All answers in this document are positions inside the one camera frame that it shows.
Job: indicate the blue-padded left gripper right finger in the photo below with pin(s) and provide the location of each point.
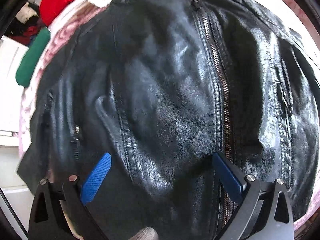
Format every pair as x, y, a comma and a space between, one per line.
263, 208

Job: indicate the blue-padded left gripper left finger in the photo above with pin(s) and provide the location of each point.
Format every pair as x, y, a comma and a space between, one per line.
47, 220

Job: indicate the black leather jacket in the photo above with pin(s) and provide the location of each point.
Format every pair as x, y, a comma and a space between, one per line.
161, 85

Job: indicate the grey gloved left hand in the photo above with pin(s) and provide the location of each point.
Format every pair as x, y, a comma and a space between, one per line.
147, 233

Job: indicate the green folded garment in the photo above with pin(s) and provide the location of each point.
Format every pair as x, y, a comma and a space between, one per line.
30, 59

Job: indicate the white sliding-door wardrobe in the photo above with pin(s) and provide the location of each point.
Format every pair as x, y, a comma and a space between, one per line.
14, 45

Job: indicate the floral fleece bed blanket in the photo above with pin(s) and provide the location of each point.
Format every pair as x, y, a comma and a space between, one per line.
61, 31

